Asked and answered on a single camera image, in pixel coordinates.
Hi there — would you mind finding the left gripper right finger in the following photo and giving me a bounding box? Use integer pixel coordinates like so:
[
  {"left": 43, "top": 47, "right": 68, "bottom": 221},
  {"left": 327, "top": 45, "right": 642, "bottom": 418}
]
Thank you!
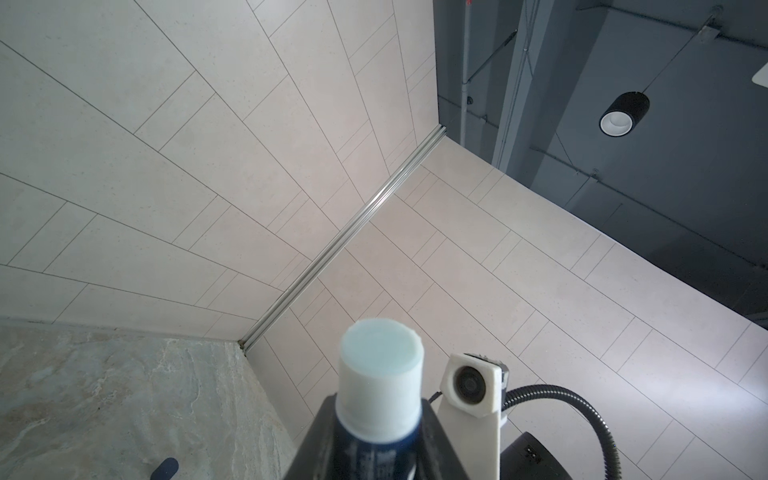
[{"left": 418, "top": 399, "right": 469, "bottom": 480}]

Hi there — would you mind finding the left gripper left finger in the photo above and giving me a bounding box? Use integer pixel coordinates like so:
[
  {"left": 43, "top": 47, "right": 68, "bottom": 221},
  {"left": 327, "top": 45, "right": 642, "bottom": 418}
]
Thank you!
[{"left": 283, "top": 395, "right": 338, "bottom": 480}]

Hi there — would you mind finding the blue white glue stick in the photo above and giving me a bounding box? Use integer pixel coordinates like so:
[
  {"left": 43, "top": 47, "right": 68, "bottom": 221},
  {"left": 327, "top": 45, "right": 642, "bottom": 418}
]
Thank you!
[{"left": 334, "top": 318, "right": 424, "bottom": 479}]

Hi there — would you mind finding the dark blue glue cap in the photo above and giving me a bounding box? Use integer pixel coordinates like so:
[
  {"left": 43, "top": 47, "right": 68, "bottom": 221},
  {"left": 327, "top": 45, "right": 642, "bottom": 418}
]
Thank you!
[{"left": 150, "top": 457, "right": 179, "bottom": 480}]

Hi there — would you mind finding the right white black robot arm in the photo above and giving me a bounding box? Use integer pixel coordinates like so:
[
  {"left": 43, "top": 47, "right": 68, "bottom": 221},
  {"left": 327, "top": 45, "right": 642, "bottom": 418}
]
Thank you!
[{"left": 500, "top": 432, "right": 571, "bottom": 480}]

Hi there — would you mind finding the black ceiling spot lamp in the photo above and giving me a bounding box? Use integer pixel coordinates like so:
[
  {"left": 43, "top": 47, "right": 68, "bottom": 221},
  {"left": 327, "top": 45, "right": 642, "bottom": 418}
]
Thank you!
[{"left": 599, "top": 92, "right": 650, "bottom": 138}]

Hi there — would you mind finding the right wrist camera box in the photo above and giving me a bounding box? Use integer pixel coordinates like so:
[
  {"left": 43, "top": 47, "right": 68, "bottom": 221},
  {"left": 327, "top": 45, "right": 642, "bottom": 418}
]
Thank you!
[{"left": 437, "top": 353, "right": 509, "bottom": 479}]

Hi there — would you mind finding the right black corrugated cable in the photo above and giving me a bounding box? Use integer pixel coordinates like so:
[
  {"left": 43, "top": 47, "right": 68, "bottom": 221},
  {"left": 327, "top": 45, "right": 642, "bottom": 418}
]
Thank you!
[{"left": 502, "top": 385, "right": 623, "bottom": 480}]

